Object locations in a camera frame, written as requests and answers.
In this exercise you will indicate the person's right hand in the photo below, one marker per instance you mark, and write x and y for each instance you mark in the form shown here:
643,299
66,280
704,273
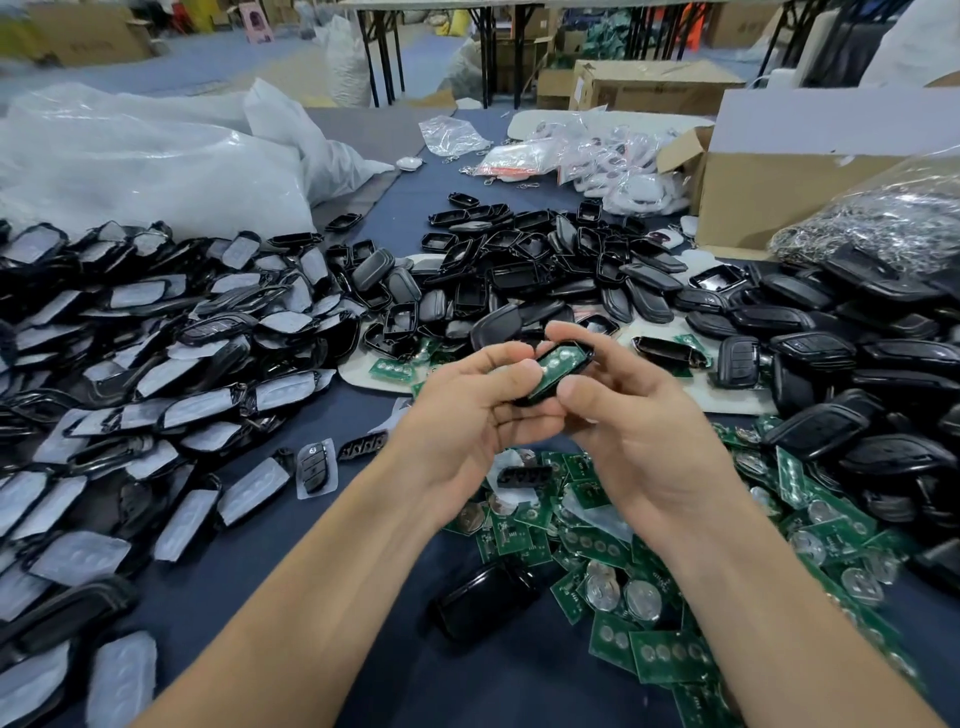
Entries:
653,443

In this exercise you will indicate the person's left hand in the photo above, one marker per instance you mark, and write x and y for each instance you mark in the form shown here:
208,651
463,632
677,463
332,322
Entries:
458,428

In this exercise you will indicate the small green circuit board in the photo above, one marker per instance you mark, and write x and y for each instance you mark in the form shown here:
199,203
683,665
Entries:
560,365

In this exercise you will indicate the lone glossy black shell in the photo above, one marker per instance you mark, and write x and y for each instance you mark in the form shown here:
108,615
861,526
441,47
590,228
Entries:
483,603

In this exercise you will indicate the pile of black shell halves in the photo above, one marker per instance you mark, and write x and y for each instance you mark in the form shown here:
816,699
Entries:
555,270

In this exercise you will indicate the pile of green circuit boards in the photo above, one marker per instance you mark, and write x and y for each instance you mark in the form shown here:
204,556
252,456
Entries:
810,555

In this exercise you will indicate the pile of assembled black fobs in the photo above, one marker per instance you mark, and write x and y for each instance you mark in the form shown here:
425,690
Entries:
870,368

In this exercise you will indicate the pile of shells with pads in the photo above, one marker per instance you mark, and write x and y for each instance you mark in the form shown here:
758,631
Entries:
143,383

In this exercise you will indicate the person's left forearm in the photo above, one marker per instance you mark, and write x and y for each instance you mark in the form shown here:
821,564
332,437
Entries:
300,615

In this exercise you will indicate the person's right forearm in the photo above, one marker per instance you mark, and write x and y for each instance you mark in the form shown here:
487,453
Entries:
795,630

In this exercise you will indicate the black rubber button pad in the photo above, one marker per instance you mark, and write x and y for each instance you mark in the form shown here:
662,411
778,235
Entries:
525,476

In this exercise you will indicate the clear plastic film piece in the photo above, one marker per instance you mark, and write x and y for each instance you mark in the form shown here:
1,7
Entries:
507,498

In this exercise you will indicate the small black button strip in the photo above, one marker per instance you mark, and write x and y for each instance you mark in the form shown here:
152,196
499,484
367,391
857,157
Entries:
362,447

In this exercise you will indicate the small white object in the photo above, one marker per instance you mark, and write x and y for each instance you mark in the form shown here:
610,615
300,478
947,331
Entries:
408,162

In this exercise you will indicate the clear bag with red label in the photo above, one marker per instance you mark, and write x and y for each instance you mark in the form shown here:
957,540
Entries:
513,159

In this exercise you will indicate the heap of clear parts bags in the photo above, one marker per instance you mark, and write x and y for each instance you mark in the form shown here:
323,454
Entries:
618,168

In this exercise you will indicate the large open cardboard box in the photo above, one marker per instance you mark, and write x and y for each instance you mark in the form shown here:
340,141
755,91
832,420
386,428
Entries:
788,195

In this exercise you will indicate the small crumpled clear plastic bag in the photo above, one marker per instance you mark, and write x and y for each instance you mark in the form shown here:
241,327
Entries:
455,137

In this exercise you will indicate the clear bag of metal parts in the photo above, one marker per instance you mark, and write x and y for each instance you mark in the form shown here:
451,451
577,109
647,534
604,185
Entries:
893,222

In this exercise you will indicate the brown cardboard box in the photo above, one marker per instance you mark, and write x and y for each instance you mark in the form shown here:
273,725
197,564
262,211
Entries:
656,87

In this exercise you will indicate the white sack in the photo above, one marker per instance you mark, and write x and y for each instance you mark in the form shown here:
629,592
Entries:
350,60

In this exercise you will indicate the large white plastic bag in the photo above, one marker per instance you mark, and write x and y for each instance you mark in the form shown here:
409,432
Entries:
143,162

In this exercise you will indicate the pink plastic stool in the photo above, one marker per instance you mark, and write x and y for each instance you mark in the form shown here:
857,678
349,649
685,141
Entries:
255,20

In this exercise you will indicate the tan cardboard box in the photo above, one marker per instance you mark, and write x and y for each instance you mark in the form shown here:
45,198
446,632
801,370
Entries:
90,30

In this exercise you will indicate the black metal table frame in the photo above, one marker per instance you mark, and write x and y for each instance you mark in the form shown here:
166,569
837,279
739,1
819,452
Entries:
390,53

